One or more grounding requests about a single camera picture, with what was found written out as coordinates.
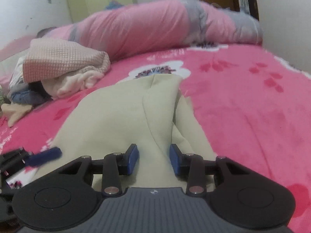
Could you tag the beige cloth on pile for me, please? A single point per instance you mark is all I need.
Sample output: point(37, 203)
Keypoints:
point(14, 112)

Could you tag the pink floral bed blanket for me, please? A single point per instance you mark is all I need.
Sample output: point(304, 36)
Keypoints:
point(252, 106)

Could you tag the blue denim jeans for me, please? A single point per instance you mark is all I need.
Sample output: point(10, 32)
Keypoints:
point(27, 97)

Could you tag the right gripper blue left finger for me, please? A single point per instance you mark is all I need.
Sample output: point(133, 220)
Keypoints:
point(116, 165)

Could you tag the black garment in pile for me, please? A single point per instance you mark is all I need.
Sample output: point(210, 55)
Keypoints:
point(39, 91)

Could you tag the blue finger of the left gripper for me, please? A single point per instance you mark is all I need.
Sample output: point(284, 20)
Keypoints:
point(36, 160)

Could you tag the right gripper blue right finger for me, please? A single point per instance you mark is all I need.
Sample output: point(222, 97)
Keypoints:
point(190, 166)

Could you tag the pink grey rolled quilt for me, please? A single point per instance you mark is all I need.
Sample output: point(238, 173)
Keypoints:
point(164, 24)

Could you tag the grey garment on pile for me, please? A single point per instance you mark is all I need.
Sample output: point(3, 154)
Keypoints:
point(17, 82)

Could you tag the pink checked knit garment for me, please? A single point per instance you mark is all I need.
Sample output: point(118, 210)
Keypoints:
point(49, 58)

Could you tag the cream fleece garment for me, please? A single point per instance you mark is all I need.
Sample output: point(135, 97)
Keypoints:
point(150, 112)

